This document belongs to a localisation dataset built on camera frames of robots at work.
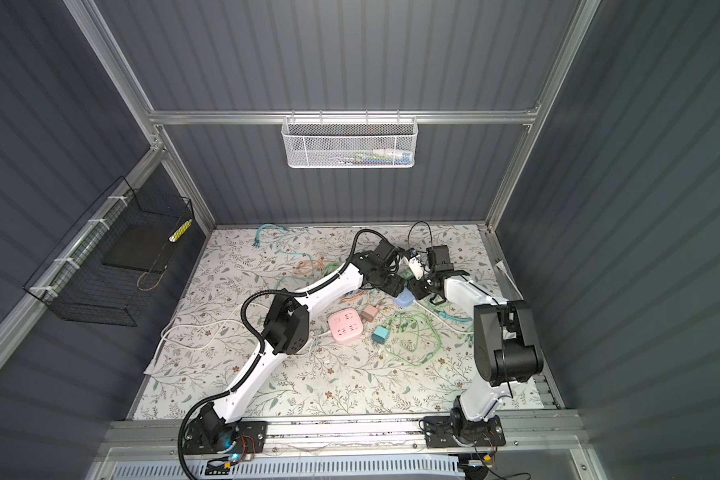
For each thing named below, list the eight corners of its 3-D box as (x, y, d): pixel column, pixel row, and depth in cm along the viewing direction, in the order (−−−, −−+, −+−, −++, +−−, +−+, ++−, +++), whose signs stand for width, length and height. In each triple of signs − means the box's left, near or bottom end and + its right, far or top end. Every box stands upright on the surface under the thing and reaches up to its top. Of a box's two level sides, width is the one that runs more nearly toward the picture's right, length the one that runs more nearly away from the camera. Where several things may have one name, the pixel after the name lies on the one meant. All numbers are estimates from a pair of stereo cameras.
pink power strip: (335, 347, 90) (334, 343, 88) (325, 320, 96) (324, 316, 93) (366, 334, 93) (366, 330, 90) (355, 309, 98) (354, 305, 96)
